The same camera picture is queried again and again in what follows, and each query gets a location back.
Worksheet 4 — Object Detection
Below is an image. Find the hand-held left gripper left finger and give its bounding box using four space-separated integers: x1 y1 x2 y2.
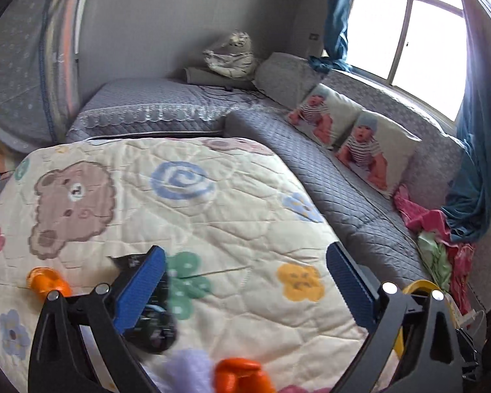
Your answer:
28 246 166 393

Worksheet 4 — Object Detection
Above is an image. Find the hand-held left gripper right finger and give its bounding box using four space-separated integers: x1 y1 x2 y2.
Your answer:
326 242 464 393

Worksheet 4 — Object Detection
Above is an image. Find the black plastic bag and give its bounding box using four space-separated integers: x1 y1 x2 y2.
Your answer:
107 254 178 353

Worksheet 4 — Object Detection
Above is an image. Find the yellow trash bin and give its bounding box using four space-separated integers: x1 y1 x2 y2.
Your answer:
393 279 465 379

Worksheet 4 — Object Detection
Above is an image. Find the lavender foam net sleeve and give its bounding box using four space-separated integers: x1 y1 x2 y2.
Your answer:
145 348 217 393

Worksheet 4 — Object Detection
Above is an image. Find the orange plastic container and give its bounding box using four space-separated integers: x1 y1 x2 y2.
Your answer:
27 267 72 300

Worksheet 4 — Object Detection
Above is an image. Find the pink plastic bag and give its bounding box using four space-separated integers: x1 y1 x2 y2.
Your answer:
276 384 332 393

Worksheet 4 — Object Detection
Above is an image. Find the orange foil wrapper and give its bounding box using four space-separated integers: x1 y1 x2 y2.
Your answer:
214 358 276 393

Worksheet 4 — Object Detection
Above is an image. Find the green cloth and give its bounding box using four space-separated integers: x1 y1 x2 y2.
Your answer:
417 231 453 291

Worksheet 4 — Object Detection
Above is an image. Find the grey quilted corner sofa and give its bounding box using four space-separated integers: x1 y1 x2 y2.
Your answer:
65 51 475 291

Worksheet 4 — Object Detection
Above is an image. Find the pink cloth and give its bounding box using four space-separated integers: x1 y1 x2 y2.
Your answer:
393 184 475 316

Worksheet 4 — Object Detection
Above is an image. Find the cartoon bear printed blanket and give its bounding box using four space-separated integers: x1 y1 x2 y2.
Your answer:
0 137 397 393

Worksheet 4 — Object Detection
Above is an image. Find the white power strip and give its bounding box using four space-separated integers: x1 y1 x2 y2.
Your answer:
460 309 487 330

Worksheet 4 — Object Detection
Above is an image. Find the baby print pillow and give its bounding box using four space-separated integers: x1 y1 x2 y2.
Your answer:
285 83 363 148
333 110 422 199

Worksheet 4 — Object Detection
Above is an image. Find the grey folded pillow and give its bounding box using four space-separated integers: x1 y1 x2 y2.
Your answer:
183 66 256 91

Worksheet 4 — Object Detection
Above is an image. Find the wardrobe under striped cloth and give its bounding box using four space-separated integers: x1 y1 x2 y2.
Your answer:
0 0 91 173

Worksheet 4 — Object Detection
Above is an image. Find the plush tiger in plastic bag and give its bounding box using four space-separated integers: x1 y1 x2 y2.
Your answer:
202 29 259 80

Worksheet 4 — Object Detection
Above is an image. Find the large window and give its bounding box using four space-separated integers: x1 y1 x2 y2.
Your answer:
344 0 479 123

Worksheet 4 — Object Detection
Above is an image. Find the black cable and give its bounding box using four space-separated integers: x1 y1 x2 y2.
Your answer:
202 84 266 99

